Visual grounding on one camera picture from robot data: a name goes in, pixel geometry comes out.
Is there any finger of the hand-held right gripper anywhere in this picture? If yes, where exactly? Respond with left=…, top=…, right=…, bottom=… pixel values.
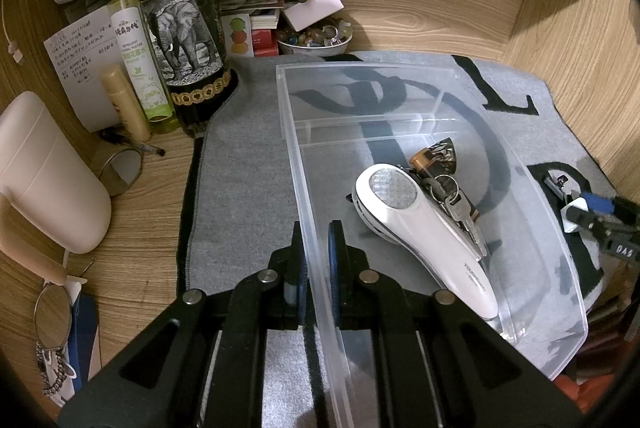
left=582, top=193, right=640, bottom=226
left=575, top=213, right=616, bottom=241

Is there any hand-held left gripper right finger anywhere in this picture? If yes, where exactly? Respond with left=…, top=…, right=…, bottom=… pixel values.
left=326, top=219, right=584, bottom=428

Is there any nail clipper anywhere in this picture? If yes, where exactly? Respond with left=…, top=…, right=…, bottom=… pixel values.
left=544, top=173, right=576, bottom=200

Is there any bunch of keys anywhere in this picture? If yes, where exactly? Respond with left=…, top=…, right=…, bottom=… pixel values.
left=422, top=173, right=488, bottom=259

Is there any yellow tube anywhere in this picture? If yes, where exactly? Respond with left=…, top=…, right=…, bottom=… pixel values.
left=100, top=63, right=153, bottom=141

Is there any white handheld electric device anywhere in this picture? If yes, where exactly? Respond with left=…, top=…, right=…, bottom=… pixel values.
left=351, top=163, right=501, bottom=321

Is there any white handwritten paper sheet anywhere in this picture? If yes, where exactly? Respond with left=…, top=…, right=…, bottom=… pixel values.
left=44, top=3, right=126, bottom=134

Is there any blue white box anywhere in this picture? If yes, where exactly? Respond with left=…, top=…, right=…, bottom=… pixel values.
left=65, top=293, right=101, bottom=389

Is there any grey printed mat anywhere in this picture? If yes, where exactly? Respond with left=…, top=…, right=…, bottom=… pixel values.
left=177, top=51, right=608, bottom=428

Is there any white charger plug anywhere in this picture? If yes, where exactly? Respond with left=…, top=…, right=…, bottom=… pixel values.
left=562, top=203, right=592, bottom=233

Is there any white fruit print box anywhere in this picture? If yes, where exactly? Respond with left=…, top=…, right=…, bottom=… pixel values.
left=220, top=13, right=253, bottom=56

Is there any bead chain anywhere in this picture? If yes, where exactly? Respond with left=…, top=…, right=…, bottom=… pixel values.
left=36, top=340, right=77, bottom=405

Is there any white cord with tags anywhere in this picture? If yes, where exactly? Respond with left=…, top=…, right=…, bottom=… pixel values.
left=0, top=0, right=26, bottom=64

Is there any bowl of trinkets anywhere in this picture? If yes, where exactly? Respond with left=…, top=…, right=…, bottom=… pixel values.
left=276, top=21, right=353, bottom=56

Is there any white card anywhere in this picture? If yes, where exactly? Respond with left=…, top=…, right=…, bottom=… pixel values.
left=287, top=0, right=346, bottom=32

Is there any dark pen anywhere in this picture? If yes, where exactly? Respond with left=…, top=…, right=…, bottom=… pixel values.
left=100, top=129, right=167, bottom=157

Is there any red small box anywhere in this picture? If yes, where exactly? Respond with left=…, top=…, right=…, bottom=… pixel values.
left=250, top=28, right=278, bottom=56

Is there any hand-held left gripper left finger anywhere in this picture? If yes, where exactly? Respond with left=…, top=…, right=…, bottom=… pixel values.
left=57, top=221, right=308, bottom=428

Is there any green spray bottle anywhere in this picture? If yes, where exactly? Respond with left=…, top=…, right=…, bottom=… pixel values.
left=107, top=0, right=181, bottom=134

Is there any clear plastic container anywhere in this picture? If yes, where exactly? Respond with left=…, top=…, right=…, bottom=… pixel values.
left=275, top=53, right=590, bottom=428

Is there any round mirror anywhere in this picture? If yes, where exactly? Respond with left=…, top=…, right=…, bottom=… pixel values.
left=34, top=284, right=72, bottom=350

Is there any triangular metal trinket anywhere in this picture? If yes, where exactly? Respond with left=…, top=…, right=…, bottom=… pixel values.
left=432, top=137, right=460, bottom=174

